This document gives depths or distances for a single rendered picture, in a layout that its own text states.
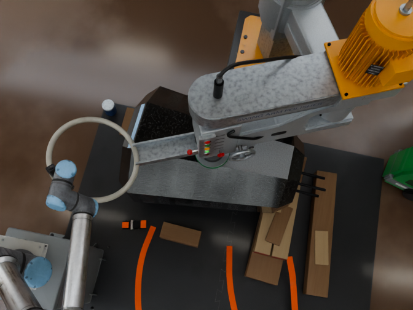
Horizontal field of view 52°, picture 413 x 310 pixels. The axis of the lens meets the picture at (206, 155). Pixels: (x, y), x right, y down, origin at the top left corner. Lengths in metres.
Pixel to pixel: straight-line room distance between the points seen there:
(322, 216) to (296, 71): 1.70
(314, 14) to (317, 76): 0.53
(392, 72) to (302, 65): 0.40
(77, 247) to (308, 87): 1.22
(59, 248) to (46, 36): 2.19
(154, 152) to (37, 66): 1.95
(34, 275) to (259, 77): 1.43
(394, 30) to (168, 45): 2.60
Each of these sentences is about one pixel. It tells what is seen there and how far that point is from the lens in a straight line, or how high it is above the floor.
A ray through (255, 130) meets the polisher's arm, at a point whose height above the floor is 1.38.
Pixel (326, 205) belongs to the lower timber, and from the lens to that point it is 3.43.
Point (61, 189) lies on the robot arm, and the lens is 1.97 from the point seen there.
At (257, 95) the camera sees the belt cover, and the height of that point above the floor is 1.69.
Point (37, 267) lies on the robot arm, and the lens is 2.30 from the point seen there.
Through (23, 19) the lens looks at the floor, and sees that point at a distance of 4.38.
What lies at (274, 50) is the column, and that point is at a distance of 2.82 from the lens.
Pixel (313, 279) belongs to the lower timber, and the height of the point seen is 0.13.
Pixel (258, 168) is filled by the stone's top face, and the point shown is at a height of 0.82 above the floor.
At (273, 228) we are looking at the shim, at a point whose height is 0.26.
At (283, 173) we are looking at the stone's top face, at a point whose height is 0.82.
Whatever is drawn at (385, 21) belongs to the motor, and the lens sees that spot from 1.67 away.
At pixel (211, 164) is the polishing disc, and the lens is 2.58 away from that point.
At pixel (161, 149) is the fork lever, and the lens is 2.41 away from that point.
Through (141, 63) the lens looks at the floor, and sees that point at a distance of 3.88.
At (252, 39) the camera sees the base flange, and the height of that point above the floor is 0.78.
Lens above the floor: 3.37
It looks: 73 degrees down
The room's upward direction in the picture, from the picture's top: 3 degrees clockwise
